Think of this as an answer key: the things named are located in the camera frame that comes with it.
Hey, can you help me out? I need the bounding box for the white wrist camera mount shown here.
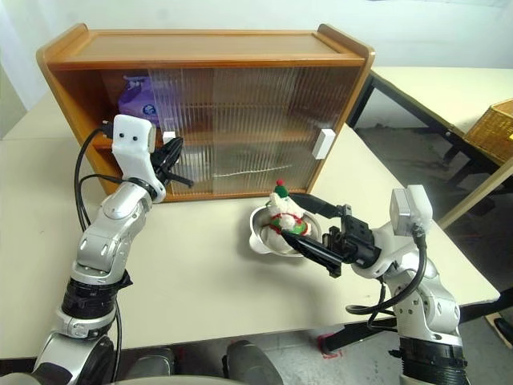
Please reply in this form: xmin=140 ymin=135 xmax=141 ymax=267
xmin=111 ymin=114 xmax=168 ymax=204
xmin=349 ymin=184 xmax=434 ymax=282

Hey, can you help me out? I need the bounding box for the red floor tape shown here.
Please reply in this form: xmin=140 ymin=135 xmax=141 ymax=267
xmin=317 ymin=334 xmax=345 ymax=359

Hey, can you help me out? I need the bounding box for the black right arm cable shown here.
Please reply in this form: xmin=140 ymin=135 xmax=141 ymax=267
xmin=345 ymin=226 xmax=428 ymax=330

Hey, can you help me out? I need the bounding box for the metal bowl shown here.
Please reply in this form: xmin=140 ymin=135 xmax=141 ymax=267
xmin=248 ymin=204 xmax=321 ymax=257

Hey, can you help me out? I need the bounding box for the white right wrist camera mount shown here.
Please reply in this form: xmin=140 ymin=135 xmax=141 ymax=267
xmin=349 ymin=184 xmax=434 ymax=282

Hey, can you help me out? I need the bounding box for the ribbed glass sliding door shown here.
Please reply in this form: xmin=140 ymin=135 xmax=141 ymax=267
xmin=147 ymin=67 xmax=305 ymax=198
xmin=211 ymin=66 xmax=362 ymax=197

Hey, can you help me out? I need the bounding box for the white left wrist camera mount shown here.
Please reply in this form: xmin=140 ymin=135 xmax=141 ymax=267
xmin=111 ymin=114 xmax=168 ymax=204

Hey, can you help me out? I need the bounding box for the purple soft package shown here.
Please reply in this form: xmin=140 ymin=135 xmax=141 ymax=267
xmin=117 ymin=75 xmax=181 ymax=121

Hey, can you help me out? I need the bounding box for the dark rounded shape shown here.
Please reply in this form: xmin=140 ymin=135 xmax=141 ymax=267
xmin=131 ymin=347 xmax=177 ymax=378
xmin=222 ymin=339 xmax=284 ymax=385

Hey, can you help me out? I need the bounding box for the wooden cabinet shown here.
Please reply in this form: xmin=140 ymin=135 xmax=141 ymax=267
xmin=35 ymin=22 xmax=377 ymax=204

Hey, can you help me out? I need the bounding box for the grey robot torso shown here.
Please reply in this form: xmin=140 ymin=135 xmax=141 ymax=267
xmin=115 ymin=371 xmax=241 ymax=385

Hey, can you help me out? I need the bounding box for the white plush toy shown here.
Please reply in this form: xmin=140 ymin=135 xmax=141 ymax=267
xmin=262 ymin=179 xmax=316 ymax=245

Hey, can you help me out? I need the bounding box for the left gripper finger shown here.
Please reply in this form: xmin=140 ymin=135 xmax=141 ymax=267
xmin=166 ymin=171 xmax=196 ymax=189
xmin=160 ymin=136 xmax=185 ymax=173

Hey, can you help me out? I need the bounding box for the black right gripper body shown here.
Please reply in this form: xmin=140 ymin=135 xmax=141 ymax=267
xmin=322 ymin=203 xmax=382 ymax=268

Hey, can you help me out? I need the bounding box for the wicker basket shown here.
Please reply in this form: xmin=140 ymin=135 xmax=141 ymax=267
xmin=464 ymin=99 xmax=513 ymax=164

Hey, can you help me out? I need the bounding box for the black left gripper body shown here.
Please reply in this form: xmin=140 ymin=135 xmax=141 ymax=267
xmin=148 ymin=146 xmax=177 ymax=185

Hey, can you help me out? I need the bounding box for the beige table with black frame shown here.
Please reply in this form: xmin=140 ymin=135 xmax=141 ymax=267
xmin=346 ymin=66 xmax=513 ymax=193

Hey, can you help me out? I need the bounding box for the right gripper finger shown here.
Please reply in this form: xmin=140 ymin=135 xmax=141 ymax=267
xmin=280 ymin=229 xmax=344 ymax=278
xmin=291 ymin=193 xmax=348 ymax=220

